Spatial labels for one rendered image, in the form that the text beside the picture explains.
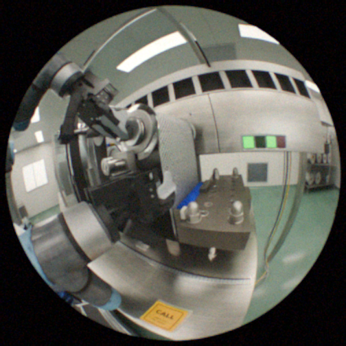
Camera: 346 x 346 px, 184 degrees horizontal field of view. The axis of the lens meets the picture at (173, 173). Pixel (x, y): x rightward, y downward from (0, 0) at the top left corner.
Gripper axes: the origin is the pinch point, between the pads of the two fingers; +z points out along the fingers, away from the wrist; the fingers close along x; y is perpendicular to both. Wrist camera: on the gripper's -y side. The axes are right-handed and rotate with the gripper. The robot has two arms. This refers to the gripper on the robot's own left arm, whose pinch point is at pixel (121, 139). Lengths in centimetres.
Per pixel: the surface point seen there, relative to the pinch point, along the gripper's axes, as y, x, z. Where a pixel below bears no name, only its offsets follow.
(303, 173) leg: 14, -80, 56
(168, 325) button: -37.4, -19.4, 3.8
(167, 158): -0.9, -7.8, 9.9
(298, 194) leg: 2, -79, 66
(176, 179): -4.0, -7.7, 15.7
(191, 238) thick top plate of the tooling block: -18.5, -14.6, 15.7
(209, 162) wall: 133, 37, 241
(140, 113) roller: 6.1, -4.4, -0.8
